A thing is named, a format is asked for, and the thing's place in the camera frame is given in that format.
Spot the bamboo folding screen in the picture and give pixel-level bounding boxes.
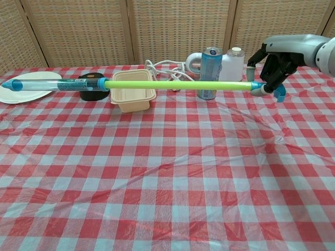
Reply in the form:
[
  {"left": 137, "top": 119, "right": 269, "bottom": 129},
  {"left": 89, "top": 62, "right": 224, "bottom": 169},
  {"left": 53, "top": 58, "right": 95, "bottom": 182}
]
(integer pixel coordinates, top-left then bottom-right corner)
[{"left": 0, "top": 0, "right": 335, "bottom": 77}]

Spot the blue green water pump toy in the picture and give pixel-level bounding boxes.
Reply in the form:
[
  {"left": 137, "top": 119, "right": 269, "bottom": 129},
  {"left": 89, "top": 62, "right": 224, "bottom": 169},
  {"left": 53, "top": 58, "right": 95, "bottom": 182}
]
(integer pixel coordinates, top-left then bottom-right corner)
[{"left": 103, "top": 79, "right": 286, "bottom": 103}]

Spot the beige rectangular food container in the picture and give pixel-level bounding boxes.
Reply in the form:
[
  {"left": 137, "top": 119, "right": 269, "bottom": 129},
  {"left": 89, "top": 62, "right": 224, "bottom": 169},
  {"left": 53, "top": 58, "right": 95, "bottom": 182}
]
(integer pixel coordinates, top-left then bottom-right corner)
[{"left": 110, "top": 69, "right": 158, "bottom": 113}]

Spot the white plastic bottle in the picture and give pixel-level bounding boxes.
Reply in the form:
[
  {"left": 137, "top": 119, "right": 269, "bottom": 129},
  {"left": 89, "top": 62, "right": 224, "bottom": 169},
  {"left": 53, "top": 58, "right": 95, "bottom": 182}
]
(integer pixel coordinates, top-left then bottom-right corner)
[{"left": 185, "top": 47, "right": 245, "bottom": 83}]

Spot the black cup lid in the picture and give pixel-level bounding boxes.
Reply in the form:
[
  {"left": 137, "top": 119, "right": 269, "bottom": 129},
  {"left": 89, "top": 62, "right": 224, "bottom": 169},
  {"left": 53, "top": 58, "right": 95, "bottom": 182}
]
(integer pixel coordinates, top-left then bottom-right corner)
[{"left": 77, "top": 73, "right": 109, "bottom": 102}]

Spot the red white checkered tablecloth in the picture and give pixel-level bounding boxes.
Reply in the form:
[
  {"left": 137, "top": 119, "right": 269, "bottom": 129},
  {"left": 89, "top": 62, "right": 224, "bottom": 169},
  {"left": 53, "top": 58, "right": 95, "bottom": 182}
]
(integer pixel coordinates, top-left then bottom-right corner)
[{"left": 0, "top": 63, "right": 335, "bottom": 251}]

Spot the silver blue drink can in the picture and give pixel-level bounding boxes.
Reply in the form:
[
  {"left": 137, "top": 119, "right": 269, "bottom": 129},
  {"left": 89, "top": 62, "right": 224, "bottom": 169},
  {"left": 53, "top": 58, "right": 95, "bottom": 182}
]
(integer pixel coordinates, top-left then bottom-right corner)
[{"left": 197, "top": 47, "right": 224, "bottom": 101}]

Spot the clear blue plastic turkey baster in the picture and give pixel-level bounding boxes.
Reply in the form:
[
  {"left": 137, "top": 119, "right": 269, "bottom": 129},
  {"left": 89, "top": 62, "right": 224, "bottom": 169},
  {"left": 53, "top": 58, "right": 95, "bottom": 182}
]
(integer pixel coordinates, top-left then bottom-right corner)
[{"left": 1, "top": 77, "right": 109, "bottom": 93}]

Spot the white power cable with plug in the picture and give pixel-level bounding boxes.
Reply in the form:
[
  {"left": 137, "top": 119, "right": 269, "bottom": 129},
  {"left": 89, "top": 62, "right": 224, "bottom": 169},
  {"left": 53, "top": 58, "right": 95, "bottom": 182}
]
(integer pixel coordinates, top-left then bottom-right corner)
[{"left": 145, "top": 59, "right": 203, "bottom": 93}]

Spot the white round plate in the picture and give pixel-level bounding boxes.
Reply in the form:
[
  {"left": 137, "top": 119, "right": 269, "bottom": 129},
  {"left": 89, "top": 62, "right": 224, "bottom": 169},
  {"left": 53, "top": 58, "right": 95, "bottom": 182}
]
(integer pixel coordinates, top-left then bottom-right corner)
[{"left": 0, "top": 72, "right": 63, "bottom": 104}]

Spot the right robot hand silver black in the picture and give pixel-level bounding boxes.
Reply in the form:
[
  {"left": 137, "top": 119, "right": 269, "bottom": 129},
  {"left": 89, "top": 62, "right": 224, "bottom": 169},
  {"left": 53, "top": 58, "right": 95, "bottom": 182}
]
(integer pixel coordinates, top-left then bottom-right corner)
[{"left": 247, "top": 33, "right": 331, "bottom": 97}]

